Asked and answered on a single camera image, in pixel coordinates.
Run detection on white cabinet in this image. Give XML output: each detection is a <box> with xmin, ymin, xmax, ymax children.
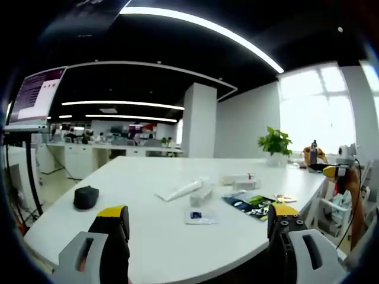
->
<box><xmin>5</xmin><ymin>146</ymin><xmax>41</xmax><ymax>209</ymax></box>

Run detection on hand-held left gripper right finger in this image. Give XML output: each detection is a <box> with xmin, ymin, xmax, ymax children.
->
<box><xmin>266</xmin><ymin>202</ymin><xmax>348</xmax><ymax>284</ymax></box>

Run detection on computer monitor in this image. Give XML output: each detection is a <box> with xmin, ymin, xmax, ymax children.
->
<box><xmin>5</xmin><ymin>67</ymin><xmax>68</xmax><ymax>132</ymax></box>

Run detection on black monitor stand pole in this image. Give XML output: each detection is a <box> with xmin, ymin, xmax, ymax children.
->
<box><xmin>24</xmin><ymin>131</ymin><xmax>44</xmax><ymax>214</ymax></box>

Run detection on clear sachet blue label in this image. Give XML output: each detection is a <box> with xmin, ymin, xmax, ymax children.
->
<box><xmin>184</xmin><ymin>206</ymin><xmax>221</xmax><ymax>225</ymax></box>

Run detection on white skincare tube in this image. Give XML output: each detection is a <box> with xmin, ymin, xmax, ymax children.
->
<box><xmin>169</xmin><ymin>179</ymin><xmax>205</xmax><ymax>200</ymax></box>

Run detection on black soft pouch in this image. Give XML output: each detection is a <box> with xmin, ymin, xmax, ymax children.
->
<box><xmin>73</xmin><ymin>185</ymin><xmax>100</xmax><ymax>211</ymax></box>

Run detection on white skincare box red mark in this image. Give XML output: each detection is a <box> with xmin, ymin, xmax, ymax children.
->
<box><xmin>221</xmin><ymin>172</ymin><xmax>257</xmax><ymax>186</ymax></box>

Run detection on green potted plant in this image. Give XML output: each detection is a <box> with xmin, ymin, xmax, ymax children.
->
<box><xmin>256</xmin><ymin>126</ymin><xmax>294</xmax><ymax>167</ymax></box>

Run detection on teal cloth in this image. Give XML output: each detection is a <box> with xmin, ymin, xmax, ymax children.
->
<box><xmin>330</xmin><ymin>189</ymin><xmax>354</xmax><ymax>214</ymax></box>

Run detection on white chair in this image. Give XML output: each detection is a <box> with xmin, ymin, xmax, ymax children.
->
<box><xmin>307</xmin><ymin>161</ymin><xmax>374</xmax><ymax>237</ymax></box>

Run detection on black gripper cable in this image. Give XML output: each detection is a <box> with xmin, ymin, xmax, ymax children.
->
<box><xmin>336</xmin><ymin>158</ymin><xmax>364</xmax><ymax>252</ymax></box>

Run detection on row of white desks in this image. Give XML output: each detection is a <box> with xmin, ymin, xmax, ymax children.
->
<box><xmin>43</xmin><ymin>141</ymin><xmax>185</xmax><ymax>180</ymax></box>

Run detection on yellow object behind bottle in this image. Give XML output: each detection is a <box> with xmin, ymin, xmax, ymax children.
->
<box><xmin>301</xmin><ymin>146</ymin><xmax>329</xmax><ymax>166</ymax></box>

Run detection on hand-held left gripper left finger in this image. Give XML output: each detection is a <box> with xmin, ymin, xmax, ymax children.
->
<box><xmin>57</xmin><ymin>205</ymin><xmax>131</xmax><ymax>284</ymax></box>

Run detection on grey purple drink bottle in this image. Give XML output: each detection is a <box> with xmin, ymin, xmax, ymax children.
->
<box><xmin>309</xmin><ymin>140</ymin><xmax>320</xmax><ymax>165</ymax></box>

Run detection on dark printed green packet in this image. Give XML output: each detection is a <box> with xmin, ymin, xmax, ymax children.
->
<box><xmin>221</xmin><ymin>193</ymin><xmax>280</xmax><ymax>222</ymax></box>

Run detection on floor cables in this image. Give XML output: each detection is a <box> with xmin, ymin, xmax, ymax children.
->
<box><xmin>5</xmin><ymin>189</ymin><xmax>42</xmax><ymax>234</ymax></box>

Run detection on clear skincare box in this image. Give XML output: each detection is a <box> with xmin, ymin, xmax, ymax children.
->
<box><xmin>189</xmin><ymin>189</ymin><xmax>214</xmax><ymax>208</ymax></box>

